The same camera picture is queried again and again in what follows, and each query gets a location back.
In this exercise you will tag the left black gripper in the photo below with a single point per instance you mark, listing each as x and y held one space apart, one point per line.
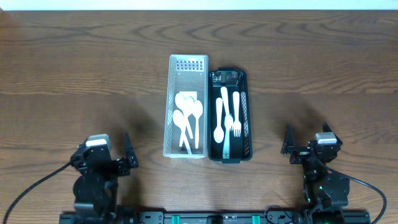
113 164

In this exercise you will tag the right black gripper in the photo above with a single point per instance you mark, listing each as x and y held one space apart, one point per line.
304 151

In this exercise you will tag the pale green plastic fork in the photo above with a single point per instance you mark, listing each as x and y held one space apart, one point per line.
226 145

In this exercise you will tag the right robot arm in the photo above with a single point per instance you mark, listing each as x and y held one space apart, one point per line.
325 191

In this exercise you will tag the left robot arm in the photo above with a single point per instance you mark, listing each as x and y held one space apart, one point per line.
96 189

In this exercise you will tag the black perforated plastic basket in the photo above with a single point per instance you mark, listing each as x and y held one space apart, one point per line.
241 147

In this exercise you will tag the clear perforated plastic basket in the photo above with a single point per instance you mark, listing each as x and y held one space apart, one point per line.
187 82

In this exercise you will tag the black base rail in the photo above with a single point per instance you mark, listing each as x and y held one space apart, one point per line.
273 214

